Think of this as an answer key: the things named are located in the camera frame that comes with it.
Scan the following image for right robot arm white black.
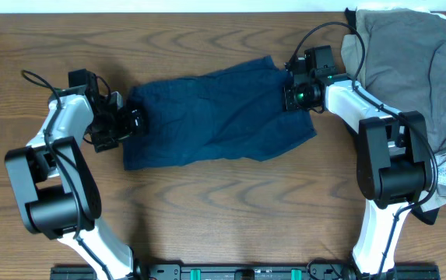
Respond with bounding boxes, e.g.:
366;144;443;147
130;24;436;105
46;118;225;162
283;74;438;279

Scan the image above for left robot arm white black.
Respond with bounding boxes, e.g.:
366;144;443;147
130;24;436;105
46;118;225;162
5;86;145;279

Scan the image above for grey garment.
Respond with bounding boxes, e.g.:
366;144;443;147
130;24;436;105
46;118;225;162
356;9;446;153

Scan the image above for black white garment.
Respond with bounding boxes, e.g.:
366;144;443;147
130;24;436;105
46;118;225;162
342;116;441;226

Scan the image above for navy blue shorts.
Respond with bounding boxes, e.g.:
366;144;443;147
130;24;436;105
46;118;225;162
123;56;316;170

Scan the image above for black mounting rail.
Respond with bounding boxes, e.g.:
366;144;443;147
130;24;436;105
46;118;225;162
50;262;441;280

